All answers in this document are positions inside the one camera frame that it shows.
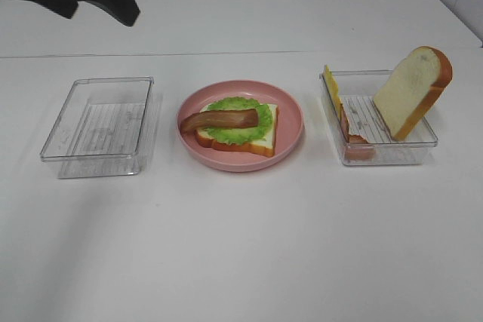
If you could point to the bacon strip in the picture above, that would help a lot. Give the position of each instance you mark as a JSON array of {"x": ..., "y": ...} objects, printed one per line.
[
  {"x": 357, "y": 147},
  {"x": 220, "y": 118}
]

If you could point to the green lettuce leaf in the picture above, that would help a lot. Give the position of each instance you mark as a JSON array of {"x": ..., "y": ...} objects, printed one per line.
[{"x": 238, "y": 136}]

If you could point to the bread slice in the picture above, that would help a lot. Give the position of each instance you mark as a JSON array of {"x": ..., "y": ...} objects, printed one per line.
[
  {"x": 266, "y": 148},
  {"x": 412, "y": 89}
]

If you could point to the yellow cheese slice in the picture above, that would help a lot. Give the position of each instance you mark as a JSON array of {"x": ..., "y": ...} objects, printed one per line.
[{"x": 333, "y": 90}]

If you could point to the left clear plastic tray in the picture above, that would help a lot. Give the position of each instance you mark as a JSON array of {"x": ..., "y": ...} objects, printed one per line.
[{"x": 106, "y": 127}]

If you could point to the clear plastic tray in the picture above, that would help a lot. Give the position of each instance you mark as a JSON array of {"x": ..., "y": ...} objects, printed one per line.
[
  {"x": 106, "y": 127},
  {"x": 356, "y": 91}
]

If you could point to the pink round plate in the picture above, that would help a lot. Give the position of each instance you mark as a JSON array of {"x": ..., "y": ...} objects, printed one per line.
[{"x": 290, "y": 126}]

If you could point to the right clear plastic tray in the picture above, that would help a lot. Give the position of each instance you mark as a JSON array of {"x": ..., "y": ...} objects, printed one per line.
[{"x": 356, "y": 91}]

